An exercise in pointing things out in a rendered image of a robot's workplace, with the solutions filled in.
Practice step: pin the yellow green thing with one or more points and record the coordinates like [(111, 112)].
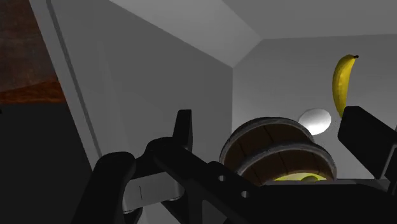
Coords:
[(291, 177)]

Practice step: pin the brown wooden barrel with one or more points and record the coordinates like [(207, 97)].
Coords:
[(263, 136)]

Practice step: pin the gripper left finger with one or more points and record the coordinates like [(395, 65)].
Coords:
[(198, 173)]

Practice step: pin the grey tall cabinet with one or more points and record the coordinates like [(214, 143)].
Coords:
[(149, 86)]

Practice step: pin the white round thing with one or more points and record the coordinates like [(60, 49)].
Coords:
[(314, 122)]

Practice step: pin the yellow banana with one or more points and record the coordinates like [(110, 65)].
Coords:
[(341, 80)]

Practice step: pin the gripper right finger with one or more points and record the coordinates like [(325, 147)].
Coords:
[(366, 139)]

